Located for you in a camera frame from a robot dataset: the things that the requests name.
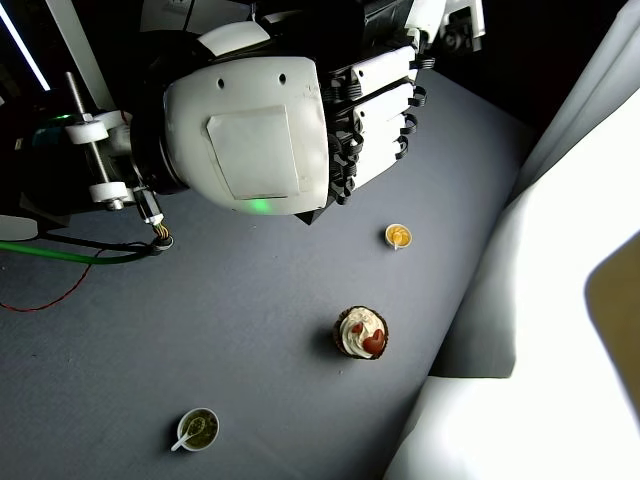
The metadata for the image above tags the toy cupcake with hearts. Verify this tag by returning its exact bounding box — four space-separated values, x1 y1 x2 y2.
332 305 390 361

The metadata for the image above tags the white bowl green soup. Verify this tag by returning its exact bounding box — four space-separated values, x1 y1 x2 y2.
176 407 221 453

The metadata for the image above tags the small white spoon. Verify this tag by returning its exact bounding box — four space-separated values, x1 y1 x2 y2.
170 417 207 453

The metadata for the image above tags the white curtain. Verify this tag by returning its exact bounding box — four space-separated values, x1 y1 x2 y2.
382 0 640 480

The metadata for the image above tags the grey table cloth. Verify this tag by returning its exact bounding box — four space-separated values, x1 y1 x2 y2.
0 67 540 480

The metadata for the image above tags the small white cup yellow drink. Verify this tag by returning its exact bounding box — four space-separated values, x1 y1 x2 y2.
384 222 414 252

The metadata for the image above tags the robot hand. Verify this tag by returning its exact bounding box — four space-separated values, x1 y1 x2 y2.
160 22 437 219
402 0 487 55

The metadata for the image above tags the white post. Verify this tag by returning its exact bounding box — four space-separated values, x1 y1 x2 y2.
49 0 115 110

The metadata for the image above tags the white light strip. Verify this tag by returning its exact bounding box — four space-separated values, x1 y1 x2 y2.
0 5 52 92

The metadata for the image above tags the brown board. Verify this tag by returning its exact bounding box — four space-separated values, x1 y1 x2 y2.
584 232 640 416

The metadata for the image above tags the pale grey sheet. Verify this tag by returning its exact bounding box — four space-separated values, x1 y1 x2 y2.
138 0 254 37

